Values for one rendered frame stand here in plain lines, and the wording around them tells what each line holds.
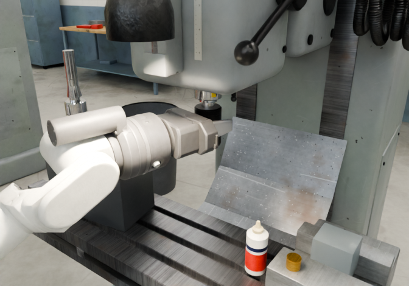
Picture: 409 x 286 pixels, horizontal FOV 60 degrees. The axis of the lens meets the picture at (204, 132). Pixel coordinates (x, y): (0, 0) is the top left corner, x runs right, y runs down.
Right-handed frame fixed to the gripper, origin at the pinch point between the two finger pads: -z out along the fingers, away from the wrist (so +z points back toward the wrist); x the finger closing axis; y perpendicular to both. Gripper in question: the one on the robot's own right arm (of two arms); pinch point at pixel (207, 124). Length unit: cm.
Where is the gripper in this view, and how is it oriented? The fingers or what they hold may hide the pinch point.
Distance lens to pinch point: 62.4
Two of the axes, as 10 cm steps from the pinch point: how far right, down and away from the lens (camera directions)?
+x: -6.5, -2.8, 7.1
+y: 0.0, 9.3, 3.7
